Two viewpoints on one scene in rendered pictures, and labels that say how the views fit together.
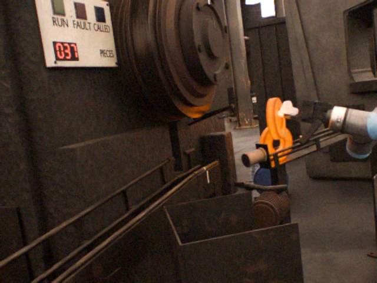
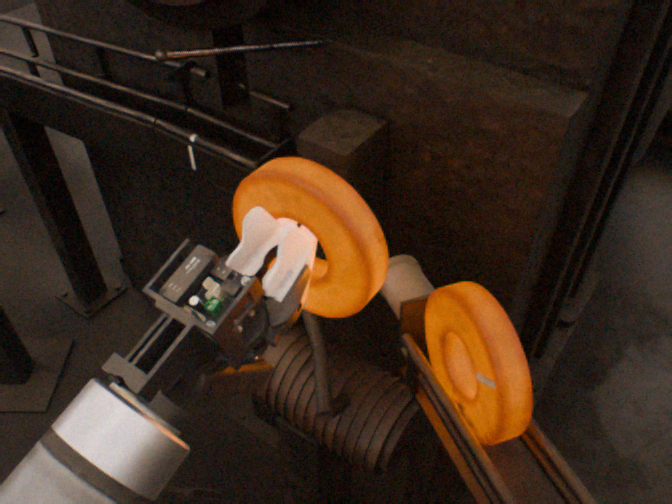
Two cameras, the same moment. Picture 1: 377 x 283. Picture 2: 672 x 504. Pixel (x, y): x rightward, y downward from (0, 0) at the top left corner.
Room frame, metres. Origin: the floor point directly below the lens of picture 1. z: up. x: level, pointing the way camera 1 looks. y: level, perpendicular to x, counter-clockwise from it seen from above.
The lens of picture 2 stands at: (1.69, -0.69, 1.21)
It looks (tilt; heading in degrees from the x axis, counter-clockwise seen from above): 44 degrees down; 100
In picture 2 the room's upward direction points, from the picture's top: straight up
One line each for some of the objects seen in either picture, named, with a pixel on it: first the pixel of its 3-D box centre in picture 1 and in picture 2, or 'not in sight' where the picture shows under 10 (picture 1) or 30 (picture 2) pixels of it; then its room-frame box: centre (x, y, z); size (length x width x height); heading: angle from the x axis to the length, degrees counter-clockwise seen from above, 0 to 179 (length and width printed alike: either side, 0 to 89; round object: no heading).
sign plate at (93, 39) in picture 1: (80, 31); not in sight; (1.11, 0.27, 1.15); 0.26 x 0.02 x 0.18; 155
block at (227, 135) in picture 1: (219, 164); (343, 199); (1.59, -0.06, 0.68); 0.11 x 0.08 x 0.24; 65
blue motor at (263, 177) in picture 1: (268, 175); not in sight; (3.59, -0.55, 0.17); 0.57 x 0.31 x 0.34; 175
